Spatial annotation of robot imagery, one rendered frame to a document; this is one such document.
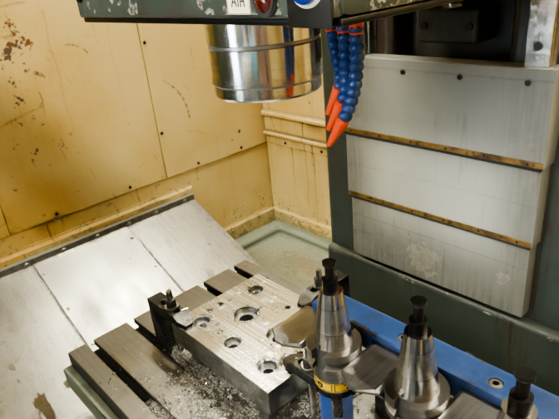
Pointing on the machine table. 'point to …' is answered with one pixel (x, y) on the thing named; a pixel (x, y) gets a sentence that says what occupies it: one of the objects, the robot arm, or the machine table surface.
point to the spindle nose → (264, 62)
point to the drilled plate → (224, 367)
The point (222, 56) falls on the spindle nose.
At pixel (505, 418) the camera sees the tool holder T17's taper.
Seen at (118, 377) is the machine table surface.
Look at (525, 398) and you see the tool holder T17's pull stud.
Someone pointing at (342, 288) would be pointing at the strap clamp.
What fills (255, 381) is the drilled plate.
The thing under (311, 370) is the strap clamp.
